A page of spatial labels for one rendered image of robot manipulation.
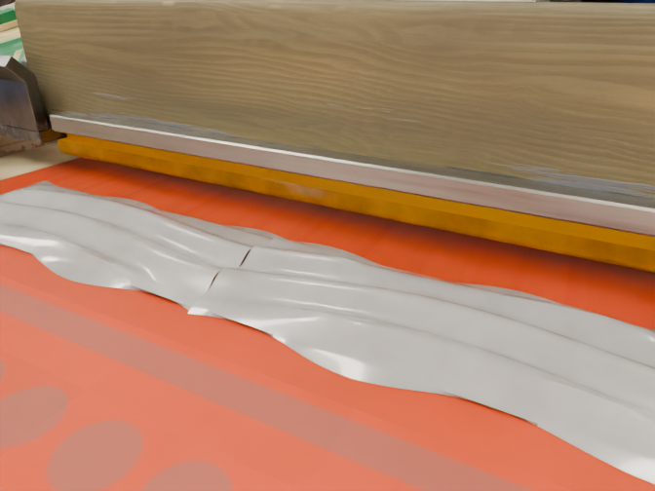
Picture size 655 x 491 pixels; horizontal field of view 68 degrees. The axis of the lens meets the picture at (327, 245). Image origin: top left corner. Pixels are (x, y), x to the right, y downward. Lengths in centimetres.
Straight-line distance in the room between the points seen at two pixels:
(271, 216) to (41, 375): 14
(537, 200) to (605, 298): 5
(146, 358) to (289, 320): 5
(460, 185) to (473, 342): 7
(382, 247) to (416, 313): 6
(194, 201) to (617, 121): 21
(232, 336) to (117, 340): 4
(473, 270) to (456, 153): 5
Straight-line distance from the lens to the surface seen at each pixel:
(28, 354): 19
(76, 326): 20
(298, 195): 27
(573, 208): 20
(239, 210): 28
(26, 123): 37
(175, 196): 30
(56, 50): 35
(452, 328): 18
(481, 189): 21
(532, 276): 23
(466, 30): 21
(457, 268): 22
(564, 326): 19
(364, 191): 25
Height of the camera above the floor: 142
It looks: 54 degrees down
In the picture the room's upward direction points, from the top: 23 degrees counter-clockwise
